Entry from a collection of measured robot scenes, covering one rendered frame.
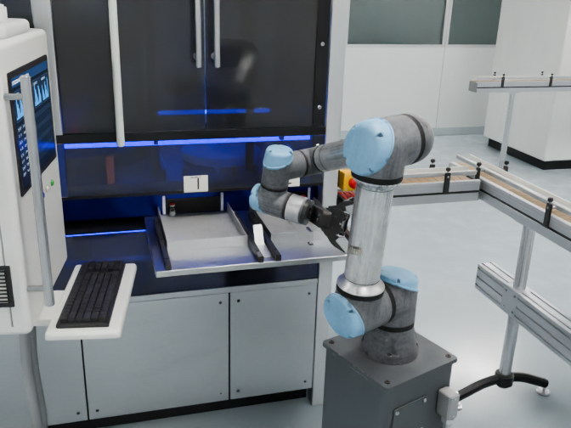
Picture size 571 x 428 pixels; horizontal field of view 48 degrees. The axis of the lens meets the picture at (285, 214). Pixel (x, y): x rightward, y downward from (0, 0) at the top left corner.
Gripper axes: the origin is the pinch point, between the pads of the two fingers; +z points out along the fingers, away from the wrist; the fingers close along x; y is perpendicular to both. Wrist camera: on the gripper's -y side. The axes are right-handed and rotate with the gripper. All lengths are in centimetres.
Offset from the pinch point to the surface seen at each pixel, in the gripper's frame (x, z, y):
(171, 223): 22, -76, 40
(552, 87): -125, 45, 449
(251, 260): 21.7, -38.1, 23.0
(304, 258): 17.1, -23.6, 30.5
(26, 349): 69, -97, 5
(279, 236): 14, -36, 38
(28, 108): -8, -80, -39
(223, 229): 18, -57, 42
